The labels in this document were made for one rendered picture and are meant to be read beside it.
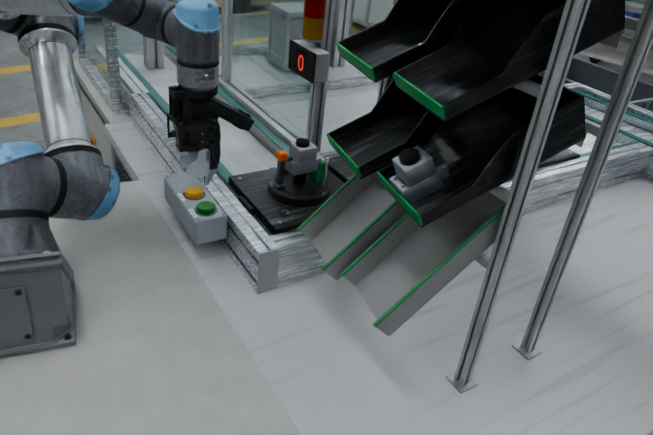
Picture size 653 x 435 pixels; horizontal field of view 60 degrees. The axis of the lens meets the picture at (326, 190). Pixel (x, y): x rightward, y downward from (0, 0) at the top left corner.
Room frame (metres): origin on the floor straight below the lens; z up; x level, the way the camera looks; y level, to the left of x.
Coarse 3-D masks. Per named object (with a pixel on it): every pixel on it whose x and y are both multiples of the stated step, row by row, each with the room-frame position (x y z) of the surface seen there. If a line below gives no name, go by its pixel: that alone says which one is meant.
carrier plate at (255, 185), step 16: (240, 176) 1.16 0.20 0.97; (256, 176) 1.16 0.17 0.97; (240, 192) 1.09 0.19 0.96; (256, 192) 1.09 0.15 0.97; (256, 208) 1.03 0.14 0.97; (272, 208) 1.03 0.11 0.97; (288, 208) 1.04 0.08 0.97; (304, 208) 1.05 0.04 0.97; (272, 224) 0.97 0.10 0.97; (288, 224) 0.97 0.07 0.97
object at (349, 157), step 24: (384, 96) 0.95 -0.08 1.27; (408, 96) 0.97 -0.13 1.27; (360, 120) 0.93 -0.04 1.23; (384, 120) 0.94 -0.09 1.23; (408, 120) 0.92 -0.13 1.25; (432, 120) 0.85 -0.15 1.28; (336, 144) 0.87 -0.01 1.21; (360, 144) 0.89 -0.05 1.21; (384, 144) 0.87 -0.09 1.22; (408, 144) 0.83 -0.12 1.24; (360, 168) 0.80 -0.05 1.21
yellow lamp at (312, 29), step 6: (306, 18) 1.32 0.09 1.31; (312, 18) 1.32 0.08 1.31; (318, 18) 1.32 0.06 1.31; (324, 18) 1.34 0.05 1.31; (306, 24) 1.32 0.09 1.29; (312, 24) 1.32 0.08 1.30; (318, 24) 1.32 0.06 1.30; (324, 24) 1.34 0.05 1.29; (306, 30) 1.32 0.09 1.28; (312, 30) 1.32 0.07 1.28; (318, 30) 1.32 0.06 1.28; (306, 36) 1.32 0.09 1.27; (312, 36) 1.32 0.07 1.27; (318, 36) 1.32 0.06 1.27
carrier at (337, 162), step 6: (336, 156) 1.32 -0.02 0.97; (330, 162) 1.28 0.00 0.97; (336, 162) 1.28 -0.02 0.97; (342, 162) 1.29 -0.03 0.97; (330, 168) 1.26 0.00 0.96; (336, 168) 1.25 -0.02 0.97; (342, 168) 1.25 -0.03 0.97; (348, 168) 1.26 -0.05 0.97; (336, 174) 1.24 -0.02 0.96; (342, 174) 1.22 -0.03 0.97; (348, 174) 1.23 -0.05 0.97; (354, 174) 1.23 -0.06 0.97; (342, 180) 1.21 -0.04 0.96
